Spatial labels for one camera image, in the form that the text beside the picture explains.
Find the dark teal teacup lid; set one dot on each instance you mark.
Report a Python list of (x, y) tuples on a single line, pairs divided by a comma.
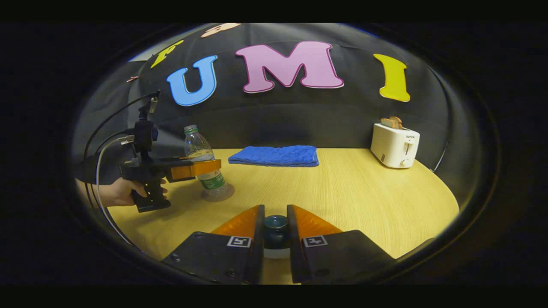
[(276, 231)]

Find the black backdrop cloth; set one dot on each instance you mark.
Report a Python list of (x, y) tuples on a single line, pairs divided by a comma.
[(291, 115)]

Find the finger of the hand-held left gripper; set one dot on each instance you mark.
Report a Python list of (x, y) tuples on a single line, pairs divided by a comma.
[(192, 169), (175, 160)]

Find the toast slice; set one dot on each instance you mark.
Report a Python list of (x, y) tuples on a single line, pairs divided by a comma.
[(397, 122), (387, 123)]

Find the blue folded towel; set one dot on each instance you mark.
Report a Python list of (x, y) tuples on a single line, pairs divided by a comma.
[(274, 155)]

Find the clear plastic water bottle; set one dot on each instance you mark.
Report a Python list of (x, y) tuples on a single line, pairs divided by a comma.
[(199, 147)]

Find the round brown coaster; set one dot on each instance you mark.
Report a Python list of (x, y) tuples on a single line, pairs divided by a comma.
[(229, 191)]

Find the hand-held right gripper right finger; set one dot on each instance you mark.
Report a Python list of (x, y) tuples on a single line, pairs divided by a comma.
[(294, 248)]

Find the white toaster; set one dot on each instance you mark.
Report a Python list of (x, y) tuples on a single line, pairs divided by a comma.
[(394, 147)]

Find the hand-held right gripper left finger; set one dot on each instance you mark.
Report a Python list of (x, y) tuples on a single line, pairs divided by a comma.
[(257, 248)]

